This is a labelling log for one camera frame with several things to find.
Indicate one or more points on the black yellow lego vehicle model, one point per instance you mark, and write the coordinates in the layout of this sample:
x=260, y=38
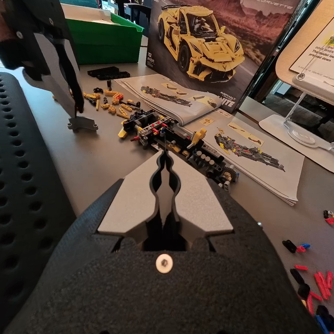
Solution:
x=167, y=135

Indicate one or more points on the open lego instruction booklet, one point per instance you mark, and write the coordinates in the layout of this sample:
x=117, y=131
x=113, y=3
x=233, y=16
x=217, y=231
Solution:
x=261, y=169

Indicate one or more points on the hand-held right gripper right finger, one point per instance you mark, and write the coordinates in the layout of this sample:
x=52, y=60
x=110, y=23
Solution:
x=203, y=208

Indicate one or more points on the red lego bush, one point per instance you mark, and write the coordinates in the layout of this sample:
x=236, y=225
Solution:
x=301, y=249

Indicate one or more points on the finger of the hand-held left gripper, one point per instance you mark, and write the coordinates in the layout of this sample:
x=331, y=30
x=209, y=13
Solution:
x=52, y=78
x=71, y=57

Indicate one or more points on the yellow lego beam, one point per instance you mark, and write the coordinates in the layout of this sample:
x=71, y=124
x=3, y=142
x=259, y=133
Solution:
x=124, y=110
x=127, y=106

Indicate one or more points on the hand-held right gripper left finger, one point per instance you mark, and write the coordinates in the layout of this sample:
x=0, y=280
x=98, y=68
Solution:
x=127, y=208

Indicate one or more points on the black perforated pad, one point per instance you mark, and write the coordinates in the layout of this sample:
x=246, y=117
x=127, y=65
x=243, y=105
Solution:
x=28, y=182

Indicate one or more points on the small red lego pin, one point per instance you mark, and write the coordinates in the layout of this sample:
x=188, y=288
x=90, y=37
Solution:
x=330, y=221

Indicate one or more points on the person's left hand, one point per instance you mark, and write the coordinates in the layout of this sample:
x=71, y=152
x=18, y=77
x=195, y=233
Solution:
x=7, y=27

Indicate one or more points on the black ribbed parts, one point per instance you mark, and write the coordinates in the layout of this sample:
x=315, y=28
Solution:
x=107, y=72

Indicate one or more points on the green object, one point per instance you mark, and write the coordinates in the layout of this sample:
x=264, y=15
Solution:
x=109, y=44

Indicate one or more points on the pile of small lego pins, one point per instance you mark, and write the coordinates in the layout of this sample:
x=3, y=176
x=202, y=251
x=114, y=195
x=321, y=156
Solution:
x=321, y=289

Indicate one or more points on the small yellow lego connector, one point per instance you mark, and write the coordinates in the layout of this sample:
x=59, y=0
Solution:
x=112, y=109

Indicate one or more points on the printed lego set box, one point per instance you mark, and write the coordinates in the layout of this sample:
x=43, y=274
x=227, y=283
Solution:
x=208, y=39

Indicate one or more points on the yellow red lego assembly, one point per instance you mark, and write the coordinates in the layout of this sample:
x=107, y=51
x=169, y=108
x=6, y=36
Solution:
x=114, y=96

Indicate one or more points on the large yellow lego connector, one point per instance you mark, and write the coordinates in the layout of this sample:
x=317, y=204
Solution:
x=105, y=105

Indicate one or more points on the black office chair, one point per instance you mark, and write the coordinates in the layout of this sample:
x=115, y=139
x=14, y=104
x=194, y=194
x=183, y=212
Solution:
x=135, y=13

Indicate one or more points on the white stand base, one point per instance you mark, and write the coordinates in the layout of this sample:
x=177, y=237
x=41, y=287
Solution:
x=276, y=125

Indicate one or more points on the black lego connector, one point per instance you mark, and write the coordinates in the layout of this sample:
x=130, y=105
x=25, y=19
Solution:
x=289, y=245

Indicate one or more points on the grey lego panel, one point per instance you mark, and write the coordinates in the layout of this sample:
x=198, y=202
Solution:
x=83, y=124

